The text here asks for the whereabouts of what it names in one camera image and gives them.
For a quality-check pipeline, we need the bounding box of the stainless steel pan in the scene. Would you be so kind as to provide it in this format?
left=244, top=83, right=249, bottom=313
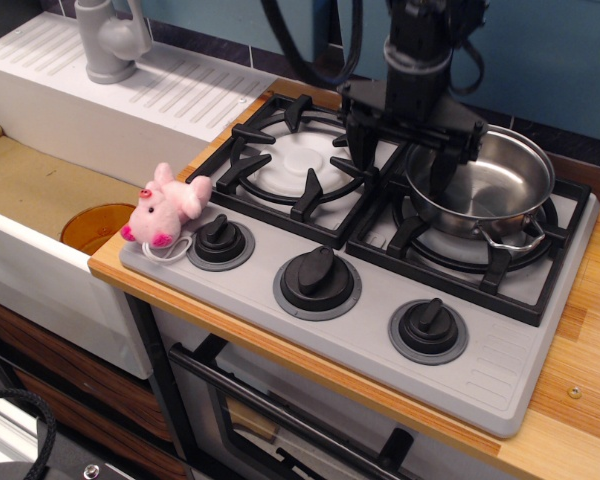
left=404, top=126, right=556, bottom=253

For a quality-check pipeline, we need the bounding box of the black right stove knob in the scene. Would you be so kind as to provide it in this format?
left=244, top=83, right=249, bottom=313
left=389, top=298, right=469, bottom=366

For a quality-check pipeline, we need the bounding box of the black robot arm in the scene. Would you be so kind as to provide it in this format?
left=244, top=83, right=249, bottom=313
left=338, top=1, right=487, bottom=199

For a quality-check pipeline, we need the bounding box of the black left stove knob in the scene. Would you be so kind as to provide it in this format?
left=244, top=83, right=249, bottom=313
left=186, top=214, right=255, bottom=272

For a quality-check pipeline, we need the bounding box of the black right burner grate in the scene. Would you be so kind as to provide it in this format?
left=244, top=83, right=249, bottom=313
left=346, top=146, right=599, bottom=327

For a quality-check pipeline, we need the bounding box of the black stove knob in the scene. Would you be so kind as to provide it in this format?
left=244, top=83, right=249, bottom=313
left=186, top=214, right=255, bottom=272
left=389, top=298, right=469, bottom=366
left=273, top=246, right=362, bottom=322

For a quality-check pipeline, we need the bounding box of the black left burner grate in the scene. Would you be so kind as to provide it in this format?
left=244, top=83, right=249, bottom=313
left=194, top=94, right=402, bottom=248

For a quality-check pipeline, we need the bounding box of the white toy sink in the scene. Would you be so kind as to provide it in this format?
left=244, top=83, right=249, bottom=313
left=0, top=13, right=273, bottom=379

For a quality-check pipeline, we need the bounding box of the pink stuffed pig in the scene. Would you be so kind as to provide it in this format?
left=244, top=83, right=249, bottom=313
left=120, top=162, right=212, bottom=263

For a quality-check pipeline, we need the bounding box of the black burner grate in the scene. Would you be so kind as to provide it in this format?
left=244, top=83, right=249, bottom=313
left=346, top=146, right=599, bottom=327
left=194, top=94, right=402, bottom=248

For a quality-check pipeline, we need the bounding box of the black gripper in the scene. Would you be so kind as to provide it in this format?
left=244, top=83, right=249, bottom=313
left=338, top=39, right=486, bottom=203

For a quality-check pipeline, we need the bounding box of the wooden drawer cabinet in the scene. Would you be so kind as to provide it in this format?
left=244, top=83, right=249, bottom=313
left=0, top=305, right=192, bottom=479

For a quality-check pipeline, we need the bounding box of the black middle stove knob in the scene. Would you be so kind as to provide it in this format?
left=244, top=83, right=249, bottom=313
left=273, top=246, right=362, bottom=322

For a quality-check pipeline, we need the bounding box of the grey toy faucet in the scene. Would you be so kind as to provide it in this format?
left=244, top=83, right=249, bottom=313
left=74, top=0, right=152, bottom=85

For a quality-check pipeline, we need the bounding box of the oven door with handle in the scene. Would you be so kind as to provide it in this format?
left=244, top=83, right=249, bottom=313
left=167, top=333, right=461, bottom=480

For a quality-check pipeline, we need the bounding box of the grey toy stove top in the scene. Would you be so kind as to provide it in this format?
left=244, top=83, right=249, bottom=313
left=118, top=92, right=600, bottom=440

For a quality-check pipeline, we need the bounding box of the black braided cable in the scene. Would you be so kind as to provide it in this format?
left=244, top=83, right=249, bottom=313
left=0, top=386, right=58, bottom=480

